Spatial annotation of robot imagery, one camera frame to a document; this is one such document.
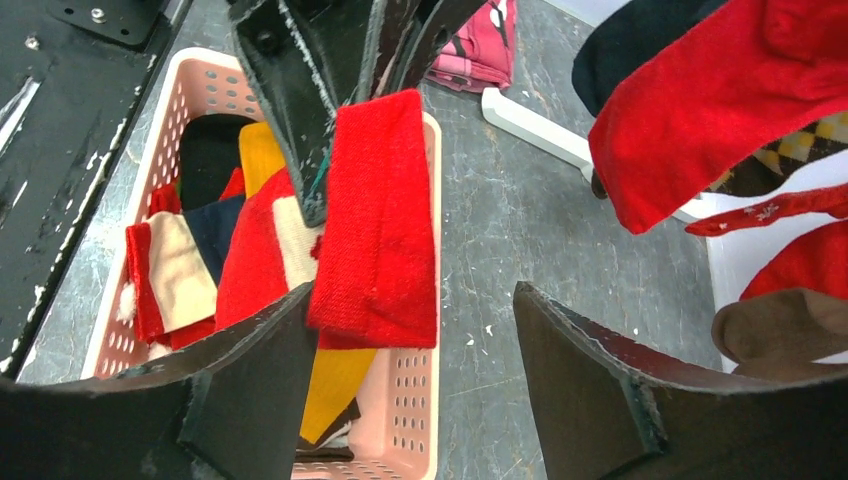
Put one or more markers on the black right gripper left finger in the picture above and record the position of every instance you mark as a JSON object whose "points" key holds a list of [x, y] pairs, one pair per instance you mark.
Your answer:
{"points": [[227, 407]]}

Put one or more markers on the black sock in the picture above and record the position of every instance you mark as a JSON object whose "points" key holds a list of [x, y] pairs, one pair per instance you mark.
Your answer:
{"points": [[629, 38]]}

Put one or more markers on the pink perforated plastic basket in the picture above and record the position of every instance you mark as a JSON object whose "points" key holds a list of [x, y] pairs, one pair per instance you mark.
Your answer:
{"points": [[396, 436]]}

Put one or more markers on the black cloth in basket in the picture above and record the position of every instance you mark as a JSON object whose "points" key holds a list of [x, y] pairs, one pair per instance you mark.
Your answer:
{"points": [[209, 152]]}

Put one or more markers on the red white patterned sock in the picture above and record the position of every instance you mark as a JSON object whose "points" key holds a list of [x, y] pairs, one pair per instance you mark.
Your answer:
{"points": [[749, 73]]}

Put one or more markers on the brown striped sock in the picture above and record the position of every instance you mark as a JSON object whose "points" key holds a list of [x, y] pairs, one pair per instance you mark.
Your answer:
{"points": [[782, 337]]}

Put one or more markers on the argyle brown yellow sock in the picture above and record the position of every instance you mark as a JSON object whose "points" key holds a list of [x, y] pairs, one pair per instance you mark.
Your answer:
{"points": [[771, 165]]}

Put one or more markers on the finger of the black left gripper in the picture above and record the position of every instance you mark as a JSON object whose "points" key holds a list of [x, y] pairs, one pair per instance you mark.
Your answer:
{"points": [[412, 35], [303, 61]]}

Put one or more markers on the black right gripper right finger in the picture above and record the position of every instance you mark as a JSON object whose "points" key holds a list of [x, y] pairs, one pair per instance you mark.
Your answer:
{"points": [[607, 407]]}

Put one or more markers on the white metal drying rack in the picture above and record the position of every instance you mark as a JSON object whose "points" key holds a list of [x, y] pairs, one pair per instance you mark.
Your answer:
{"points": [[537, 130]]}

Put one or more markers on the red white santa sock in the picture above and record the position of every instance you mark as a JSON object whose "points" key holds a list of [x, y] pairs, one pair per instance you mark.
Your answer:
{"points": [[793, 239]]}

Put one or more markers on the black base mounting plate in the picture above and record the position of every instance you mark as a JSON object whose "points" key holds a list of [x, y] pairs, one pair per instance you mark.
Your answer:
{"points": [[72, 77]]}

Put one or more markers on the red cloth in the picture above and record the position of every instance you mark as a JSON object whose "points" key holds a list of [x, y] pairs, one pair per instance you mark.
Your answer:
{"points": [[375, 285]]}

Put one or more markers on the yellow cloth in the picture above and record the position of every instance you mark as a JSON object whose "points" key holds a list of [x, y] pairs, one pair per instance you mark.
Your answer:
{"points": [[335, 381]]}

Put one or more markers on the pink camouflage folded cloth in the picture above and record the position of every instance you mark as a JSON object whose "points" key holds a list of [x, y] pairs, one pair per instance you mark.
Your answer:
{"points": [[481, 54]]}

